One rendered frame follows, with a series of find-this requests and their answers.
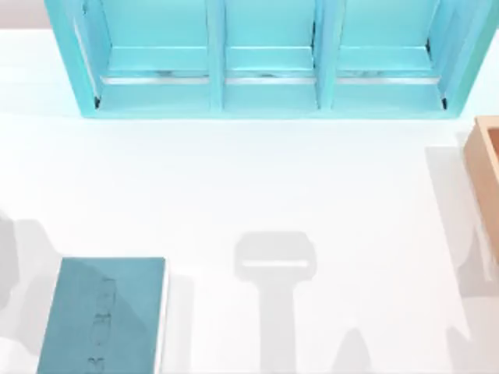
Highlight light blue rack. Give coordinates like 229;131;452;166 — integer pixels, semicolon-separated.
43;0;499;121

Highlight teal blue book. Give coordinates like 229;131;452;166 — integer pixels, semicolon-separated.
36;256;170;374

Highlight salmon-coloured shallow box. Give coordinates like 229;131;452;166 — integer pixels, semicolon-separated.
463;115;499;273

